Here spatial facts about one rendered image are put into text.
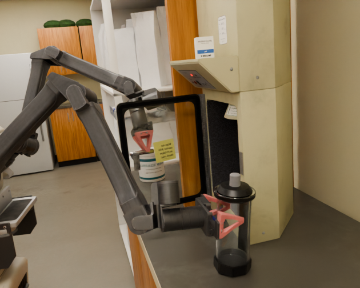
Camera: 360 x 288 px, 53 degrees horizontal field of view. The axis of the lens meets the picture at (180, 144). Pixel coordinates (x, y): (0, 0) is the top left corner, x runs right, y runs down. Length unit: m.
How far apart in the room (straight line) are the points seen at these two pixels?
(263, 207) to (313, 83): 0.57
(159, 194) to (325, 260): 0.50
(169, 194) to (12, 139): 0.47
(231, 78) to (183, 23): 0.42
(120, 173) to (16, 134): 0.33
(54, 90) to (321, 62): 0.93
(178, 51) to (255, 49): 0.39
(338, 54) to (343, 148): 0.32
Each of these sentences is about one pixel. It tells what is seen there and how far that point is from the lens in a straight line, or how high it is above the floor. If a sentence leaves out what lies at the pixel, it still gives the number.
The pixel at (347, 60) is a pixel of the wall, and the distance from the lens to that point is 1.35.
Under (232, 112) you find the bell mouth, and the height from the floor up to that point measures 1.34.
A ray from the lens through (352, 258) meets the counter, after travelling 1.16.
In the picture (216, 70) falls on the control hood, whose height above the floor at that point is 1.48.
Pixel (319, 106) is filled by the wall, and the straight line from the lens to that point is 1.48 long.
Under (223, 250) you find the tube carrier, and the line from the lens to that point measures 1.00.
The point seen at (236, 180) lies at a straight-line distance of 0.95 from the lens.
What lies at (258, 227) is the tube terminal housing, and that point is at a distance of 1.17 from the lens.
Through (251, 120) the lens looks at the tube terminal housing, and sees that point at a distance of 1.06.
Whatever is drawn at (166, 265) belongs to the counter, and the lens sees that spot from 1.11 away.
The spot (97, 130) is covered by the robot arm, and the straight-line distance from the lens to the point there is 0.99.
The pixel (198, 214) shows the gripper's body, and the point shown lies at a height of 1.13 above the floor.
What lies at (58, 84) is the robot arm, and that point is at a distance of 1.06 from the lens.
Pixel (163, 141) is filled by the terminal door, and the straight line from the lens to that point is 1.29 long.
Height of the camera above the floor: 1.51
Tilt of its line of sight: 13 degrees down
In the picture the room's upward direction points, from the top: 5 degrees counter-clockwise
